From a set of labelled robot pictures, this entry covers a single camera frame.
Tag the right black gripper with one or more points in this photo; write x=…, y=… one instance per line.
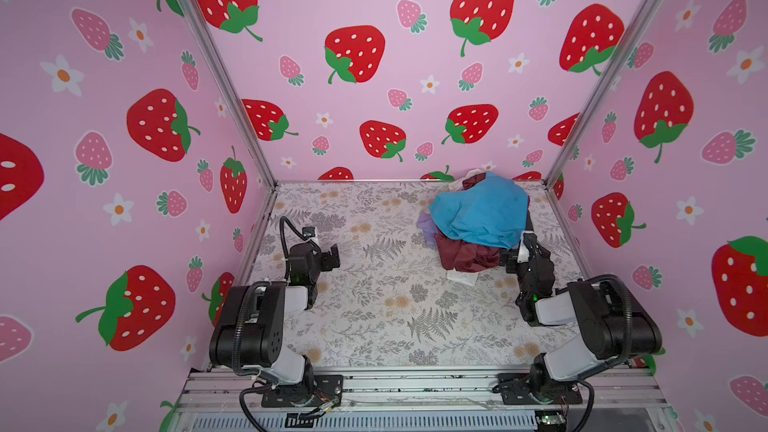
x=529, y=255

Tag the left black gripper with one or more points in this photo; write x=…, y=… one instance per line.
x=327, y=257

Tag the maroon cloth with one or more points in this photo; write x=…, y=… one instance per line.
x=466, y=257

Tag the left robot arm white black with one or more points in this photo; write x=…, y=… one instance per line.
x=248, y=338

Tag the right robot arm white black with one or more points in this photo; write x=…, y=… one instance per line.
x=613, y=328

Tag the white cloth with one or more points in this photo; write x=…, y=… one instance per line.
x=465, y=278

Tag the teal blue cloth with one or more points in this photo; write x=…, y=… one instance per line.
x=492, y=213

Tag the lavender purple cloth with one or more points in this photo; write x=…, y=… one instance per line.
x=428, y=228

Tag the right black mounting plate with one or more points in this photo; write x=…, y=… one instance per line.
x=522, y=389

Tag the black mounting plate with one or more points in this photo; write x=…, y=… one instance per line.
x=315, y=392
x=522, y=389

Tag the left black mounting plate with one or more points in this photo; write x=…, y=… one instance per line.
x=315, y=392

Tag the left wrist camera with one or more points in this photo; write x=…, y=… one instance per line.
x=309, y=232

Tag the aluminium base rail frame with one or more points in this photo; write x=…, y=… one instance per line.
x=426, y=398

